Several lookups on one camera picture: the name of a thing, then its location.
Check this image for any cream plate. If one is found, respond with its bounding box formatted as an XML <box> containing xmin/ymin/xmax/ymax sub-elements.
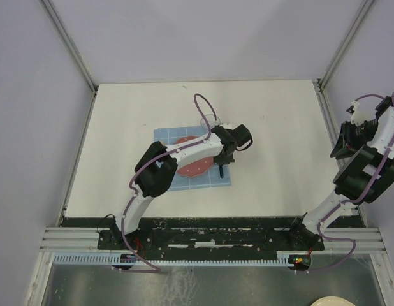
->
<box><xmin>311</xmin><ymin>296</ymin><xmax>355</xmax><ymax>306</ymax></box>

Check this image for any aluminium frame post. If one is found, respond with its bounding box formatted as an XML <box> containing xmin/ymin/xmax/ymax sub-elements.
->
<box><xmin>40</xmin><ymin>0</ymin><xmax>98</xmax><ymax>94</ymax></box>
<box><xmin>318</xmin><ymin>0</ymin><xmax>376</xmax><ymax>89</ymax></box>

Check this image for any right aluminium frame post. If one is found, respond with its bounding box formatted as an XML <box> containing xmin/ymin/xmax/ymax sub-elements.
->
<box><xmin>318</xmin><ymin>0</ymin><xmax>376</xmax><ymax>89</ymax></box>

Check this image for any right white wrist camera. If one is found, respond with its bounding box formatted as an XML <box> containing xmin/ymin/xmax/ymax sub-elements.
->
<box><xmin>346</xmin><ymin>100</ymin><xmax>375</xmax><ymax>126</ymax></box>

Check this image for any light blue cable duct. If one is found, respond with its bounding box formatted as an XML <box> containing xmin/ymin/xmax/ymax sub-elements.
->
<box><xmin>53</xmin><ymin>252</ymin><xmax>293</xmax><ymax>267</ymax></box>

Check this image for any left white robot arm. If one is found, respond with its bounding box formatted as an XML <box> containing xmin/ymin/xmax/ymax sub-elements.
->
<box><xmin>110</xmin><ymin>124</ymin><xmax>253</xmax><ymax>249</ymax></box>

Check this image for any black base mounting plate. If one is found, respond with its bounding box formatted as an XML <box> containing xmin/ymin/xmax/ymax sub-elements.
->
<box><xmin>98</xmin><ymin>217</ymin><xmax>325</xmax><ymax>260</ymax></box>

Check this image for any blue checked cloth placemat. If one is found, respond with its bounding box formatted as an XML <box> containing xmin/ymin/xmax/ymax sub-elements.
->
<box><xmin>153</xmin><ymin>126</ymin><xmax>231</xmax><ymax>191</ymax></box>

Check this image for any pink dotted plate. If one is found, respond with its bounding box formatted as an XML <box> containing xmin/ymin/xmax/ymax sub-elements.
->
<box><xmin>174</xmin><ymin>135</ymin><xmax>214</xmax><ymax>178</ymax></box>

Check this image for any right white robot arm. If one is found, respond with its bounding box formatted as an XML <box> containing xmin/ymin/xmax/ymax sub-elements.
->
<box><xmin>285</xmin><ymin>93</ymin><xmax>394</xmax><ymax>249</ymax></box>

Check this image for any left aluminium frame post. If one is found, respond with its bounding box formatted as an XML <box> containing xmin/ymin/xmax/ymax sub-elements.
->
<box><xmin>40</xmin><ymin>0</ymin><xmax>98</xmax><ymax>94</ymax></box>

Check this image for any clear plastic cup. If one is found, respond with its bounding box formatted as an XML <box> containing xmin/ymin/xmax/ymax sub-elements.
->
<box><xmin>200</xmin><ymin>114</ymin><xmax>221</xmax><ymax>131</ymax></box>

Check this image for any green handled gold knife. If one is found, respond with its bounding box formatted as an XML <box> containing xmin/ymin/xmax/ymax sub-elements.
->
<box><xmin>219</xmin><ymin>164</ymin><xmax>224</xmax><ymax>178</ymax></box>

